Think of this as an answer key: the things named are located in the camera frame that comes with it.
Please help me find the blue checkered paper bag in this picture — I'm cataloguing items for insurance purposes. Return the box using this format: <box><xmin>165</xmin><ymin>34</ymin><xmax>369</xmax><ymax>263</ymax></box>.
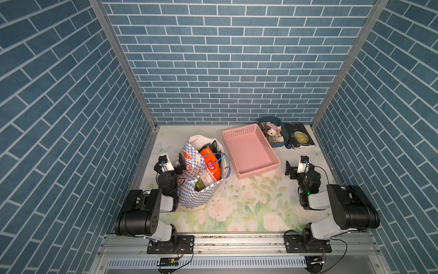
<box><xmin>178</xmin><ymin>135</ymin><xmax>231</xmax><ymax>212</ymax></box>

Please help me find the orange condiment packet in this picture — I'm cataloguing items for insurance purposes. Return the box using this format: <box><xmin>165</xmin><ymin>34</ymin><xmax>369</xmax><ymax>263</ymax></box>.
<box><xmin>200</xmin><ymin>146</ymin><xmax>221</xmax><ymax>188</ymax></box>

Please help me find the black red condiment packet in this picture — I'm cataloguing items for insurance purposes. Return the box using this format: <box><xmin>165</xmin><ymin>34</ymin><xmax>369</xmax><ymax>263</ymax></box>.
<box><xmin>208</xmin><ymin>140</ymin><xmax>220</xmax><ymax>153</ymax></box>

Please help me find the small green condiment packet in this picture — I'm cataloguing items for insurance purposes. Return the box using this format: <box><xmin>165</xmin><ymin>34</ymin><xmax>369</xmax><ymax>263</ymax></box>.
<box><xmin>195</xmin><ymin>179</ymin><xmax>205</xmax><ymax>192</ymax></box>

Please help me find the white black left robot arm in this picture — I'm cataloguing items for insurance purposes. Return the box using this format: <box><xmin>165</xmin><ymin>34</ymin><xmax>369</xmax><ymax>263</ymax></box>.
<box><xmin>114</xmin><ymin>155</ymin><xmax>179</xmax><ymax>245</ymax></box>

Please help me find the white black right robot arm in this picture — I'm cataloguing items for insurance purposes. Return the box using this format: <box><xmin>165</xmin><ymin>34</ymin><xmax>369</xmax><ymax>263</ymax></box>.
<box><xmin>285</xmin><ymin>156</ymin><xmax>381</xmax><ymax>244</ymax></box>

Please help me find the floral table mat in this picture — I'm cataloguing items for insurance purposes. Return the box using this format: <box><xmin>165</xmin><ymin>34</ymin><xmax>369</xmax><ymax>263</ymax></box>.
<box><xmin>160</xmin><ymin>146</ymin><xmax>336</xmax><ymax>232</ymax></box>

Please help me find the black book with yellow picture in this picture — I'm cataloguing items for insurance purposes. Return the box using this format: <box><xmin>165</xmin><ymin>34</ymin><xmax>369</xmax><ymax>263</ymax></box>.
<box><xmin>284</xmin><ymin>123</ymin><xmax>315</xmax><ymax>149</ymax></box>

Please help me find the pink paper roll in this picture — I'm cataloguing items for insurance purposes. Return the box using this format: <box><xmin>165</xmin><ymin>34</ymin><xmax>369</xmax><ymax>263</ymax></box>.
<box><xmin>267</xmin><ymin>128</ymin><xmax>277</xmax><ymax>136</ymax></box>

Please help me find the pink perforated plastic basket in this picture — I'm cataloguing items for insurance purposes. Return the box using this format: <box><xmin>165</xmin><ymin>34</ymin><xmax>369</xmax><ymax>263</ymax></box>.
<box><xmin>222</xmin><ymin>124</ymin><xmax>281</xmax><ymax>180</ymax></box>

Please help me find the dark teal storage bin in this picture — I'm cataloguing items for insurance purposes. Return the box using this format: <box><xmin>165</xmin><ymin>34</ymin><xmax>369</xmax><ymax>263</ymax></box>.
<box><xmin>257</xmin><ymin>116</ymin><xmax>289</xmax><ymax>148</ymax></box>

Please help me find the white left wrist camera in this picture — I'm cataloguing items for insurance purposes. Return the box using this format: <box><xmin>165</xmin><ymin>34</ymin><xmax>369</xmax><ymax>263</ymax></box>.
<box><xmin>158</xmin><ymin>154</ymin><xmax>175</xmax><ymax>172</ymax></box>

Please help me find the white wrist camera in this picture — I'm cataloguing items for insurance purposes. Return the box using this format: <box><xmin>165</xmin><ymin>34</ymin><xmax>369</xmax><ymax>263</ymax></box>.
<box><xmin>297</xmin><ymin>155</ymin><xmax>309</xmax><ymax>174</ymax></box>
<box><xmin>158</xmin><ymin>154</ymin><xmax>175</xmax><ymax>172</ymax></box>

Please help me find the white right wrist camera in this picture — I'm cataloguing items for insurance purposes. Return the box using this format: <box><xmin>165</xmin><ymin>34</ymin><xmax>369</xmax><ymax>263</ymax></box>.
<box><xmin>297</xmin><ymin>155</ymin><xmax>309</xmax><ymax>174</ymax></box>

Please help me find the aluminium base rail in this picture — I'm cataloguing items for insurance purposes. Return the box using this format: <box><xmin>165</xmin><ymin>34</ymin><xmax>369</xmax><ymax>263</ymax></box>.
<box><xmin>90</xmin><ymin>232</ymin><xmax>390</xmax><ymax>274</ymax></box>

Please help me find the aluminium corner post right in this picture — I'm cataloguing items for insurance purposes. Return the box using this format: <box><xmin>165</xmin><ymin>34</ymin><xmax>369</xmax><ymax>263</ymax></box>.
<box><xmin>310</xmin><ymin>0</ymin><xmax>389</xmax><ymax>130</ymax></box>

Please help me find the aluminium corner post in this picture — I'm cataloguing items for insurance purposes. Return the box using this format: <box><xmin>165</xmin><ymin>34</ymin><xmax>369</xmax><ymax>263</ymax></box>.
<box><xmin>310</xmin><ymin>0</ymin><xmax>389</xmax><ymax>130</ymax></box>
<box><xmin>89</xmin><ymin>0</ymin><xmax>157</xmax><ymax>131</ymax></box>

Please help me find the aluminium corner post left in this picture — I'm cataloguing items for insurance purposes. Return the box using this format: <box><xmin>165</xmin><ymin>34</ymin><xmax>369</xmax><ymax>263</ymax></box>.
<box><xmin>89</xmin><ymin>0</ymin><xmax>157</xmax><ymax>131</ymax></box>

